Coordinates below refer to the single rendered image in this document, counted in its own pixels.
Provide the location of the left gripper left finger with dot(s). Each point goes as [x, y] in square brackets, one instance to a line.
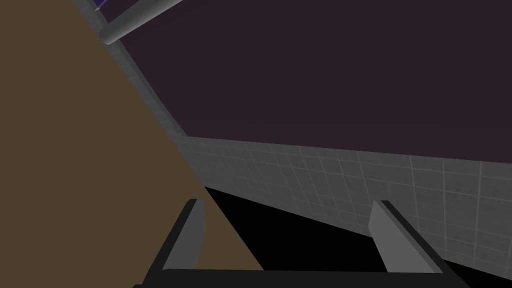
[191, 240]

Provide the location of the brown cupboard door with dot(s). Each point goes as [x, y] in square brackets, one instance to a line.
[64, 144]

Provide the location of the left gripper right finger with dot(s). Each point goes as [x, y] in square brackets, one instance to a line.
[394, 244]

